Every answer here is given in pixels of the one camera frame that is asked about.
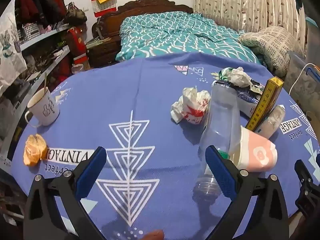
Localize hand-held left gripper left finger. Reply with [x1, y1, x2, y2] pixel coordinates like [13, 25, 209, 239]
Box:
[24, 146, 108, 240]

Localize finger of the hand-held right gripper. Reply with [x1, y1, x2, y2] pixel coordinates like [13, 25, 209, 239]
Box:
[294, 159, 320, 220]

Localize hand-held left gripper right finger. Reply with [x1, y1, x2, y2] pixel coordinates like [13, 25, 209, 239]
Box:
[205, 145, 290, 240]

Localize white red paper wrapper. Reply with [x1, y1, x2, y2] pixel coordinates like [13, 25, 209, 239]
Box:
[171, 86, 212, 125]

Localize person's left hand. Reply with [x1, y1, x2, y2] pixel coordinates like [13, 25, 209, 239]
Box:
[144, 230, 165, 240]

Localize pink white paper cup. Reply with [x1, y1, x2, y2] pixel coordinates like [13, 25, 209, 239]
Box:
[229, 126, 278, 172]

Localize clear plastic bottle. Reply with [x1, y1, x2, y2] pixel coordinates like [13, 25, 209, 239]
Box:
[192, 81, 242, 200]

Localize orange peel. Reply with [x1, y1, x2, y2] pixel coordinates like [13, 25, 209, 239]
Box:
[23, 134, 48, 167]

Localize small white plastic bottle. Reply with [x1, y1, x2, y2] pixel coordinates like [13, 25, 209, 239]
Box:
[255, 104, 286, 139]

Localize blue printed tablecloth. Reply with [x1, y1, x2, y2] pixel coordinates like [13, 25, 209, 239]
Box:
[11, 52, 320, 240]

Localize white mug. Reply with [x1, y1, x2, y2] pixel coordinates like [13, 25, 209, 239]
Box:
[24, 87, 60, 128]

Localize blue white plastic packet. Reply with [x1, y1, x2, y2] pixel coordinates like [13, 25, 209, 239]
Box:
[215, 80, 265, 117]

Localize yellow cardboard box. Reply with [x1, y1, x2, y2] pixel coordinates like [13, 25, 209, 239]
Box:
[245, 76, 284, 132]

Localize crumpled white tissue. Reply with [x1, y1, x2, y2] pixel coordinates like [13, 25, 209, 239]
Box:
[226, 67, 253, 88]

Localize metal spoon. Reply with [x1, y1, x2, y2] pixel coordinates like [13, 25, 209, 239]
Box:
[42, 72, 48, 98]

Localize wooden nightstand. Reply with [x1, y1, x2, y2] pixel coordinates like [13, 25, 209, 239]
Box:
[86, 36, 122, 68]

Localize red bag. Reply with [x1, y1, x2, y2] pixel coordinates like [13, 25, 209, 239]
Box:
[66, 27, 90, 71]

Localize beige printed pillow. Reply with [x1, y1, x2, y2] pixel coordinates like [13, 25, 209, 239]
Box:
[237, 26, 304, 77]

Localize grey metal shelf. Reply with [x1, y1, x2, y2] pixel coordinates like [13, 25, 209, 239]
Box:
[0, 22, 72, 120]

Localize teal patterned quilt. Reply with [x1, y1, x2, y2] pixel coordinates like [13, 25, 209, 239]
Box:
[115, 12, 263, 64]

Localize white printed cloth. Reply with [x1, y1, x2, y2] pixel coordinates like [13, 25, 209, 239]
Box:
[0, 0, 28, 93]

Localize brown handbag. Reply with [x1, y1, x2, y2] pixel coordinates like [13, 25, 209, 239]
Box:
[64, 2, 88, 27]

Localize beige leaf pattern curtain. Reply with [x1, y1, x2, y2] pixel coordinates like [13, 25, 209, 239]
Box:
[194, 0, 307, 55]

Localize hanging dark clothes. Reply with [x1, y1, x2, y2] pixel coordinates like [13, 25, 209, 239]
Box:
[15, 0, 67, 28]

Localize clear storage box blue handle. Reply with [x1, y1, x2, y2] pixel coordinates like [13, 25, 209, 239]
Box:
[284, 51, 320, 120]

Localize white cable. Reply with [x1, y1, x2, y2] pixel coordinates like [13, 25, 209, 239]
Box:
[289, 62, 317, 95]

